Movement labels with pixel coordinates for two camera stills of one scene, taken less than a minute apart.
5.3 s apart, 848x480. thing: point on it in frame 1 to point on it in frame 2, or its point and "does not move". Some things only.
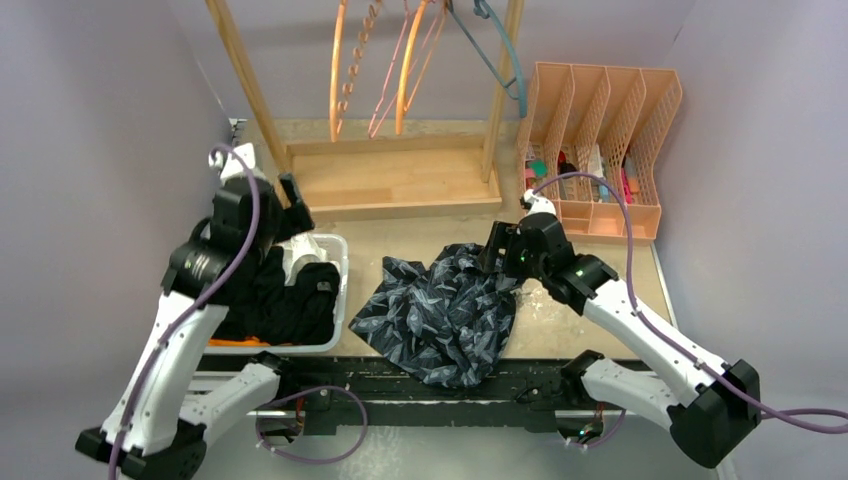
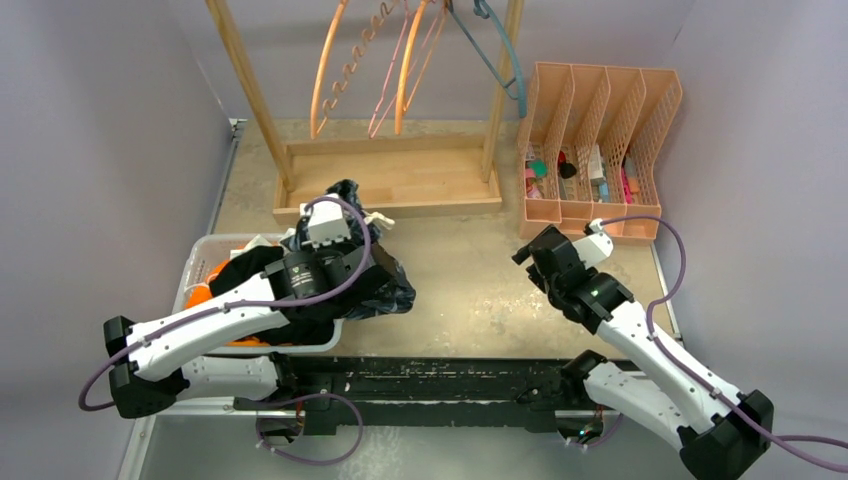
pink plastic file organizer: x=605 y=121 does not move
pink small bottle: x=530 y=175 does not move
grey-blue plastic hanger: x=516 y=87 does not move
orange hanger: x=338 y=109 to x=316 y=131
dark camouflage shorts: x=448 y=324 to x=398 y=295
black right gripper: x=505 y=236 to x=537 y=278
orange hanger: x=401 y=106 does not move
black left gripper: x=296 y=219 to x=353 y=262
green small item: x=539 y=167 does not move
